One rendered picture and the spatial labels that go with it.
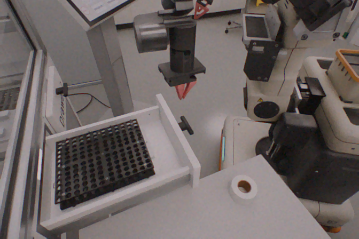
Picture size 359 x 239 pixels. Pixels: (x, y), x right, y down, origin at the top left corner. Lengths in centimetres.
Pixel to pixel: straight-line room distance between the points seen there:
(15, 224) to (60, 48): 190
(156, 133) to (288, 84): 54
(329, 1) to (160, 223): 67
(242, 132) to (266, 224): 87
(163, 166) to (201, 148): 108
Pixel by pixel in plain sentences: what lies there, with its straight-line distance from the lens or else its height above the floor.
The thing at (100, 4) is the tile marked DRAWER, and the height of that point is 101.
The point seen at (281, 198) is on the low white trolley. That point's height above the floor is 76.
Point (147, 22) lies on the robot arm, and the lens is 43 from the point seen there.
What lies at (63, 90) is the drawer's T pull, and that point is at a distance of 80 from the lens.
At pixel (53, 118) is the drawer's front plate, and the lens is 71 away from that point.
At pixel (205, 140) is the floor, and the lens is 171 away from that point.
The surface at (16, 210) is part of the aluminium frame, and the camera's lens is 47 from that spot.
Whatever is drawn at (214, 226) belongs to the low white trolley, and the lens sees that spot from 62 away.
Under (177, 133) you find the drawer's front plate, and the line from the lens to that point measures 55.
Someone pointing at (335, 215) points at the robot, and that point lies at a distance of 139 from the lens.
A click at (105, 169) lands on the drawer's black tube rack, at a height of 90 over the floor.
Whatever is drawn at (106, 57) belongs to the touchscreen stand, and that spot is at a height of 68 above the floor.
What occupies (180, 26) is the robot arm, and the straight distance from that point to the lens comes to 43.
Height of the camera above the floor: 135
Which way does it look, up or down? 43 degrees down
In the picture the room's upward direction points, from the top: straight up
